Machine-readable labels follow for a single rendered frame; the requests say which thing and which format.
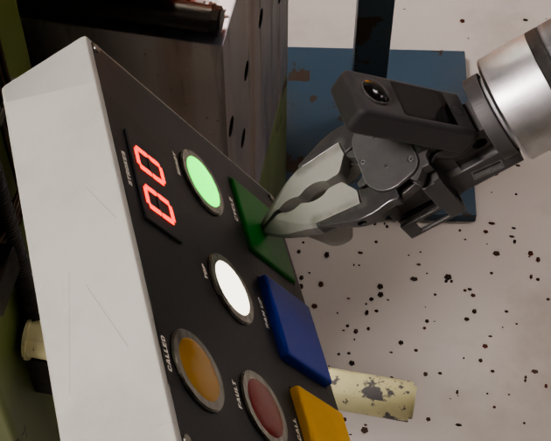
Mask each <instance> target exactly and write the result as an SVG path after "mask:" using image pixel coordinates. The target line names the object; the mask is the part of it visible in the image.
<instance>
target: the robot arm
mask: <svg viewBox="0 0 551 441"><path fill-rule="evenodd" d="M477 66H478V71H479V74H480V75H479V74H478V73H475V74H474V75H472V76H471V77H469V78H467V79H466V80H463V81H462V83H463V87H464V92H465V93H466V95H467V98H468V100H469V101H468V102H466V103H465V104H463V105H462V103H461V102H460V100H459V98H458V96H457V94H452V93H449V92H444V91H441V90H436V89H433V88H428V87H421V86H417V85H413V84H409V83H405V82H401V81H397V80H389V79H386V78H381V77H378V76H373V75H370V74H365V73H358V72H354V71H350V70H346V71H344V72H343V73H342V74H341V75H340V76H339V78H338V79H337V81H336V82H335V83H334V85H333V86H332V88H331V95H332V97H333V99H334V101H335V103H336V105H337V107H338V111H339V113H340V115H341V117H342V119H343V121H344V125H342V126H340V127H338V128H337V129H335V130H334V131H332V132H331V133H330V134H328V135H327V136H326V137H325V138H324V139H323V140H322V141H321V142H320V143H319V144H318V145H317V146H316V147H315V148H314V149H313V150H312V151H311V152H310V153H309V155H308V156H307V157H306V158H305V159H304V160H303V161H302V162H301V163H300V164H299V165H298V169H297V170H296V172H295V173H294V174H293V175H292V176H291V177H290V178H289V180H288V181H287V182H286V184H285V185H284V187H283V188H282V190H281V191H280V192H279V194H278V195H277V197H276V198H275V200H274V202H273V204H272V205H271V207H270V209H269V210H268V212H267V213H266V215H265V217H264V219H263V220H262V227H263V231H264V233H265V234H266V235H270V236H274V237H279V238H297V237H306V236H308V237H310V238H312V239H315V240H317V241H320V242H323V243H325V244H327V245H330V246H340V245H343V244H345V243H347V242H349V241H350V240H351V239H352V237H353V229H352V228H358V227H364V226H369V225H372V224H374V223H376V222H379V221H382V220H383V219H385V218H386V217H387V216H388V215H389V216H390V217H391V218H392V219H393V220H394V221H398V222H399V223H400V226H401V229H402V230H403V231H404V232H405V233H407V234H408V235H409V236H410V237H411V238H412V239H413V238H415V237H416V236H418V235H421V234H422V233H424V232H426V231H428V230H430V229H431V228H434V227H436V226H438V225H440V224H441V223H443V222H445V221H447V220H449V219H451V218H453V217H455V216H457V215H458V214H460V213H462V212H464V211H466V210H467V209H466V207H465V205H464V202H463V199H462V197H461V194H462V193H463V192H465V191H467V190H469V189H471V188H472V187H473V186H476V185H478V184H480V183H482V182H484V181H486V180H487V179H489V178H491V177H493V176H495V175H497V174H499V173H500V172H502V171H504V170H506V169H508V168H510V167H512V166H514V165H516V164H517V163H519V162H521V161H523V160H524V158H523V157H522V155H521V153H520V150H522V151H523V153H524V154H525V155H526V156H527V157H528V158H531V159H534V158H537V157H538V156H540V155H542V154H544V153H545V152H547V151H550V150H551V18H550V19H549V20H547V21H545V22H543V23H542V24H539V25H537V27H535V28H533V29H532V30H530V31H527V32H525V34H522V35H520V36H518V37H517V38H515V39H513V40H511V41H510V42H508V43H506V44H504V45H502V46H501V47H499V48H497V49H496V50H494V51H492V52H489V53H488V54H486V55H485V56H483V57H481V58H480V59H478V62H477ZM361 173H362V177H361V179H360V180H359V182H358V186H359V188H360V190H359V191H357V190H355V189H354V188H352V187H350V186H348V185H347V184H349V183H350V182H352V181H353V180H355V179H356V178H357V177H358V176H359V175H360V174H361ZM442 209H443V210H444V211H445V212H446V213H447V214H446V215H444V216H443V217H442V218H440V219H438V220H435V221H433V222H431V223H430V224H428V225H426V226H425V227H422V228H420V227H419V226H418V225H417V224H416V223H417V222H418V221H421V220H423V219H425V218H427V217H429V216H430V215H432V214H434V213H436V212H438V211H440V210H442Z"/></svg>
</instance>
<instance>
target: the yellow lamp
mask: <svg viewBox="0 0 551 441"><path fill-rule="evenodd" d="M179 353H180V358H181V361H182V364H183V367H184V369H185V372H186V374H187V376H188V378H189V380H190V382H191V383H192V385H193V387H194V388H195V389H196V390H197V391H198V392H199V393H200V394H201V395H202V396H203V397H204V398H205V399H206V400H208V401H210V402H215V401H216V400H217V399H218V398H219V395H220V385H219V381H218V378H217V375H216V373H215V370H214V368H213V364H212V363H211V362H210V360H209V358H208V356H207V355H206V353H205V352H204V350H203V349H202V348H201V346H200V345H199V344H198V343H197V342H195V341H194V340H193V339H190V338H183V339H181V341H180V344H179Z"/></svg>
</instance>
